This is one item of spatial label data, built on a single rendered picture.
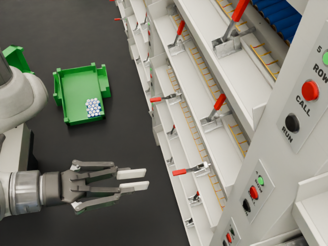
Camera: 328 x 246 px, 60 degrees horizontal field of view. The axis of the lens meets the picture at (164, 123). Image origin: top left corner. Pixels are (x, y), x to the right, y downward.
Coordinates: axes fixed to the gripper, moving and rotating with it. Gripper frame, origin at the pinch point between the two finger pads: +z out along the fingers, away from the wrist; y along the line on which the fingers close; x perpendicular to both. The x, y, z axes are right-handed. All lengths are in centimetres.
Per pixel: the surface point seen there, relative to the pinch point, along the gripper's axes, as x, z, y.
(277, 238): 23.8, 13.3, 25.0
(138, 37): -19, 23, -93
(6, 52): -46, -44, -112
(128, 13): -19, 21, -115
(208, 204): -0.4, 17.5, 8.7
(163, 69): 0.0, 18.9, -42.7
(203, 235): -19.0, 22.2, 10.4
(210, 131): 18.6, 13.7, 0.8
